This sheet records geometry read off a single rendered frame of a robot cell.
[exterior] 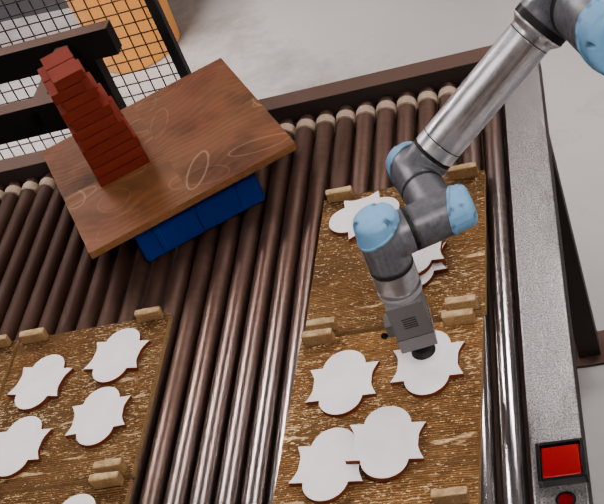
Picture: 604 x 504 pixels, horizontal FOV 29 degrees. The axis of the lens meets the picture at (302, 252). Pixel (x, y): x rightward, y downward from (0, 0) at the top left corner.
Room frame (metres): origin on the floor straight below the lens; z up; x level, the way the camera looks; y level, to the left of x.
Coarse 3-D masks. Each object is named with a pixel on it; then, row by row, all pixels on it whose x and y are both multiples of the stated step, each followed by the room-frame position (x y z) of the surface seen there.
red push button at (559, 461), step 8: (544, 448) 1.21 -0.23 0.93; (552, 448) 1.21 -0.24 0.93; (560, 448) 1.20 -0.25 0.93; (568, 448) 1.19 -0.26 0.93; (576, 448) 1.19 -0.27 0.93; (544, 456) 1.20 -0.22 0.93; (552, 456) 1.19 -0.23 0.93; (560, 456) 1.19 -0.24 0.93; (568, 456) 1.18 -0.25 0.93; (576, 456) 1.17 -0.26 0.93; (544, 464) 1.19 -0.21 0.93; (552, 464) 1.18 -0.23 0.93; (560, 464) 1.17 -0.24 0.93; (568, 464) 1.17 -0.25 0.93; (576, 464) 1.16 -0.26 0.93; (544, 472) 1.17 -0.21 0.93; (552, 472) 1.16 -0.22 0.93; (560, 472) 1.16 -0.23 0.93; (568, 472) 1.15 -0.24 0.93; (576, 472) 1.15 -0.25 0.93
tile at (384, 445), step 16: (368, 416) 1.41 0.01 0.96; (384, 416) 1.39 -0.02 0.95; (400, 416) 1.38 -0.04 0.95; (368, 432) 1.37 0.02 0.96; (384, 432) 1.36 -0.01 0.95; (400, 432) 1.35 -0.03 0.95; (416, 432) 1.34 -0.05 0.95; (368, 448) 1.34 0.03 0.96; (384, 448) 1.33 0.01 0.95; (400, 448) 1.32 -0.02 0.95; (416, 448) 1.31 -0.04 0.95; (368, 464) 1.31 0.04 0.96; (384, 464) 1.30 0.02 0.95; (400, 464) 1.29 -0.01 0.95; (384, 480) 1.27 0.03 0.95
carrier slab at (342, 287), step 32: (384, 192) 2.00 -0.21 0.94; (480, 192) 1.87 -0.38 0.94; (480, 224) 1.78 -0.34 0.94; (320, 256) 1.89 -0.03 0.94; (352, 256) 1.84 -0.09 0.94; (448, 256) 1.73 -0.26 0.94; (480, 256) 1.69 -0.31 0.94; (320, 288) 1.79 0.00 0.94; (352, 288) 1.75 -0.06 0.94; (448, 288) 1.64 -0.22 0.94; (480, 288) 1.61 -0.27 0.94; (352, 320) 1.67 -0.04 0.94
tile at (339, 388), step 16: (352, 352) 1.58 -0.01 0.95; (336, 368) 1.56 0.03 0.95; (352, 368) 1.54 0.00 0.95; (368, 368) 1.52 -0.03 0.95; (320, 384) 1.53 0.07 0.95; (336, 384) 1.52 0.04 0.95; (352, 384) 1.50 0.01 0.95; (368, 384) 1.49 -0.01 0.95; (320, 400) 1.50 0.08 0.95; (336, 400) 1.48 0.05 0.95; (352, 400) 1.47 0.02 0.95; (336, 416) 1.45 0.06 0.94
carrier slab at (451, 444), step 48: (336, 336) 1.65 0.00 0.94; (480, 336) 1.49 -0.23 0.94; (384, 384) 1.48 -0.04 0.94; (480, 384) 1.39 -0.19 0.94; (288, 432) 1.47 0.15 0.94; (432, 432) 1.33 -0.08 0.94; (480, 432) 1.29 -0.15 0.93; (288, 480) 1.36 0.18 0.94; (432, 480) 1.24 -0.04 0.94; (480, 480) 1.21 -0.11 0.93
